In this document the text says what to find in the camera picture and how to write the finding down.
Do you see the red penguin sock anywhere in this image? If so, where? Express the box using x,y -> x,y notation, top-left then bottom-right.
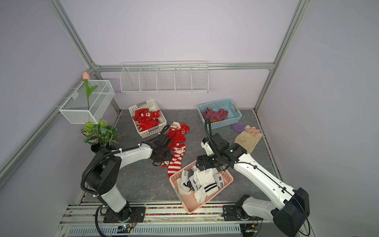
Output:
161,161 -> 170,168

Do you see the santa striped small sock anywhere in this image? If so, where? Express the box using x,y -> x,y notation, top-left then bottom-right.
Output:
167,143 -> 186,177

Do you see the white sock grey emblem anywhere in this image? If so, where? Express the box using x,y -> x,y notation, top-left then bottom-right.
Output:
213,173 -> 225,189

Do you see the white black striped sock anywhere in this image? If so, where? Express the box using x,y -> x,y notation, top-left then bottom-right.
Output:
192,166 -> 219,204

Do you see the santa face red sock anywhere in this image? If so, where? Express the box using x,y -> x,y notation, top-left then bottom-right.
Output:
169,121 -> 190,135

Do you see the white sock black pattern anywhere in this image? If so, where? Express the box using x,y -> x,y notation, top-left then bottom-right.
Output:
177,170 -> 192,195

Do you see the red white striped sock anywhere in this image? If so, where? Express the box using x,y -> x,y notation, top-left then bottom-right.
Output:
132,108 -> 161,132

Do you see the pink purple yellow sock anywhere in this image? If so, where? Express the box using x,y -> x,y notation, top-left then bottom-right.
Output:
201,108 -> 229,123

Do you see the plain red fleece sock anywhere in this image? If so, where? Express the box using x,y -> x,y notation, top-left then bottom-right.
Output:
166,131 -> 186,151

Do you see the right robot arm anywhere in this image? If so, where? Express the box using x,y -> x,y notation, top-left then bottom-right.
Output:
196,118 -> 310,237

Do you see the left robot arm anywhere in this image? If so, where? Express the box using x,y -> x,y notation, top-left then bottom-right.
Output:
80,125 -> 172,223

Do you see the pink plastic basket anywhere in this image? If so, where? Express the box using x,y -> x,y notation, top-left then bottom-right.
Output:
169,161 -> 234,214

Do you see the white plastic basket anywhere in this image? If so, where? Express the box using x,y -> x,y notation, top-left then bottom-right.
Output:
129,99 -> 167,138

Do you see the blue plastic basket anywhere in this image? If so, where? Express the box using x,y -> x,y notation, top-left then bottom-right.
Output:
197,99 -> 242,129

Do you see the beige work glove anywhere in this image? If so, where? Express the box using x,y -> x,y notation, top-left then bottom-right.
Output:
234,125 -> 263,154

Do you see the green potted plant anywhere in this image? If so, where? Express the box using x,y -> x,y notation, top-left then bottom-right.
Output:
81,119 -> 122,153

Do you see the artificial pink tulip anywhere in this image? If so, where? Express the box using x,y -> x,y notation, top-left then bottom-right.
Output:
83,72 -> 98,110

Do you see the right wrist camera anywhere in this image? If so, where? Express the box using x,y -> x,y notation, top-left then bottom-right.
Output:
201,138 -> 214,156

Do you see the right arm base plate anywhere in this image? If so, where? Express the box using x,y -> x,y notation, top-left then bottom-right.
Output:
222,204 -> 263,221

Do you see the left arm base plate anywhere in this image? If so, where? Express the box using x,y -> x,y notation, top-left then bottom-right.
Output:
103,206 -> 146,223

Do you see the white wire wall shelf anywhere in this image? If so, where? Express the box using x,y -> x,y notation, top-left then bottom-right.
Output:
119,61 -> 209,93

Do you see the white mesh wall box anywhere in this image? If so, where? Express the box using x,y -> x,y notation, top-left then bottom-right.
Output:
59,80 -> 115,124

